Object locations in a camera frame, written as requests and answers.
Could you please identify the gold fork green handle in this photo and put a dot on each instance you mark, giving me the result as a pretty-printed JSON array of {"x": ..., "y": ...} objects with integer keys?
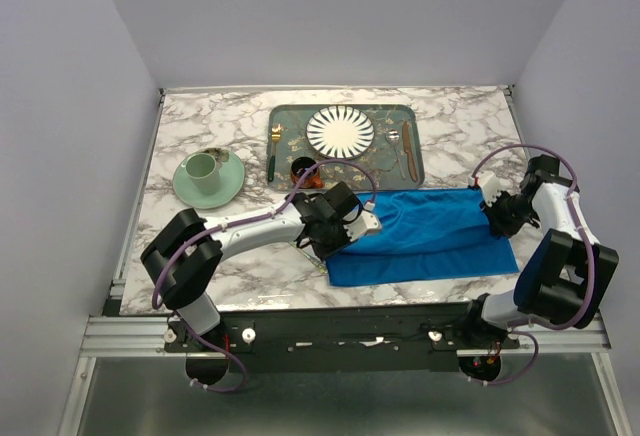
[{"x": 276, "y": 134}]

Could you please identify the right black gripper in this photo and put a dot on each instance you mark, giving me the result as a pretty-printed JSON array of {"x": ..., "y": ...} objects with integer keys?
[{"x": 496, "y": 224}]

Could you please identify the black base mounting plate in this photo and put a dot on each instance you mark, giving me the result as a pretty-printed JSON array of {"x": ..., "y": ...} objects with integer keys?
[{"x": 435, "y": 337}]

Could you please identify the white blue striped plate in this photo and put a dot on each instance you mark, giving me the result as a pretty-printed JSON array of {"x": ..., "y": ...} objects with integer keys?
[{"x": 340, "y": 132}]

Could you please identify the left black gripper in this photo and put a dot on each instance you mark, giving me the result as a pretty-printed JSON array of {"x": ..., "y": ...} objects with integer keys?
[{"x": 322, "y": 252}]

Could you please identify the orange black mug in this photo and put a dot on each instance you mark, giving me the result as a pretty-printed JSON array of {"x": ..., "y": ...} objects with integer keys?
[{"x": 299, "y": 167}]

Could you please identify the blue cloth napkin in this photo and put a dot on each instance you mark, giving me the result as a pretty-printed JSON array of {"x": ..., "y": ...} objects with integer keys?
[{"x": 426, "y": 235}]

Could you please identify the green saucer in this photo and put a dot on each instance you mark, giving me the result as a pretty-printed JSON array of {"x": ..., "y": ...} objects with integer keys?
[{"x": 232, "y": 174}]

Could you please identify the green cup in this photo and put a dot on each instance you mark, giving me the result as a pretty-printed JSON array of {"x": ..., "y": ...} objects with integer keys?
[{"x": 203, "y": 171}]

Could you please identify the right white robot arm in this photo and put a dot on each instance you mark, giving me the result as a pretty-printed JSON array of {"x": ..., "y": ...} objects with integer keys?
[{"x": 564, "y": 281}]

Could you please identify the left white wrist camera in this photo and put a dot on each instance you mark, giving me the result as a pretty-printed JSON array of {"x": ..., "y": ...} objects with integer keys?
[{"x": 366, "y": 224}]

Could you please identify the silver spoon on tray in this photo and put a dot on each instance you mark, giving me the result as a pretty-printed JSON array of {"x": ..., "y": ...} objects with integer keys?
[{"x": 393, "y": 138}]

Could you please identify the iridescent gold spoon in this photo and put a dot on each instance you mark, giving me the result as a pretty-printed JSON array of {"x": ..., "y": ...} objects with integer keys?
[{"x": 310, "y": 255}]

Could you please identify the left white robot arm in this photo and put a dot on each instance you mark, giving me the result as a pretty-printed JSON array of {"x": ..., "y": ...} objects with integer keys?
[{"x": 183, "y": 257}]

